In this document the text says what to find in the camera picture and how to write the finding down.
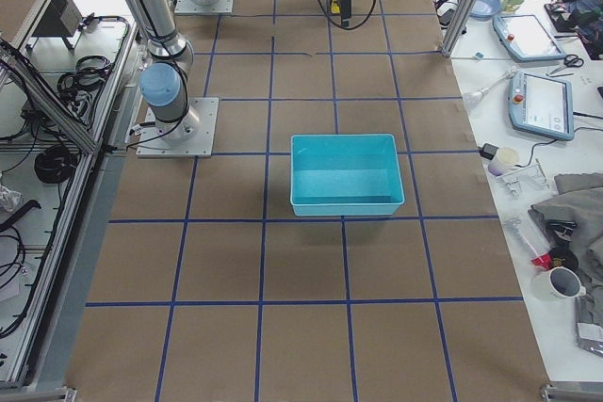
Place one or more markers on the grey cloth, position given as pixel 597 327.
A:
pixel 572 222

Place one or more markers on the teal plastic storage bin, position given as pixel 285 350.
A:
pixel 345 175

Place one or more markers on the scissors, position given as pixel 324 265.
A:
pixel 570 61

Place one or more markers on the light blue plate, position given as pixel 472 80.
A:
pixel 485 9

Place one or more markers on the white mug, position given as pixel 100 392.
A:
pixel 556 284

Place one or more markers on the brown paper table cover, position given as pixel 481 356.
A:
pixel 340 244

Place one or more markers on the upper teach pendant tablet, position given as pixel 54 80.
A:
pixel 526 39

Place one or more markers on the paper cup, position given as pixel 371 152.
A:
pixel 503 161

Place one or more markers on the teach pendant tablet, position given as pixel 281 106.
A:
pixel 526 39
pixel 541 105

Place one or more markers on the lower teach pendant tablet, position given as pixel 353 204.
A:
pixel 541 105

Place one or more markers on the yellow toy beetle car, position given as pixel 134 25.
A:
pixel 334 7

